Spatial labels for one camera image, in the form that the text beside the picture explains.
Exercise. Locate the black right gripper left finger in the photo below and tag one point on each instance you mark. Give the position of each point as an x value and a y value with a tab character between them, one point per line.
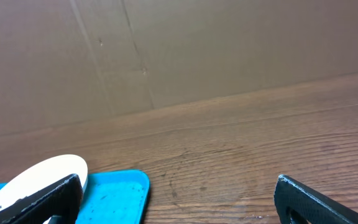
61	199

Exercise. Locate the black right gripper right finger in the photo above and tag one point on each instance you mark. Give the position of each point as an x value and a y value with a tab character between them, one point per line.
297	203

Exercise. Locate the teal plastic serving tray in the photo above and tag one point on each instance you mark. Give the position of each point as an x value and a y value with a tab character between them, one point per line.
114	197

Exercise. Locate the white round plate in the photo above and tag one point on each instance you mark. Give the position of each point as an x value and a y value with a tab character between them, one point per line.
42	175

